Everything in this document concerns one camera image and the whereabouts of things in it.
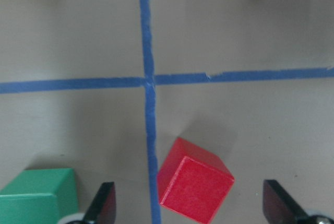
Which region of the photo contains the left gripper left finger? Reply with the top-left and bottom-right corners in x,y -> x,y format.
82,182 -> 116,224

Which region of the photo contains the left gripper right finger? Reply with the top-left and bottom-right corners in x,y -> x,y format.
261,179 -> 334,224

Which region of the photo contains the red wooden block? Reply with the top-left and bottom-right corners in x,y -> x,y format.
157,137 -> 235,223

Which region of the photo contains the green wooden block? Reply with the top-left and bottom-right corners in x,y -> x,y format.
1,168 -> 79,223

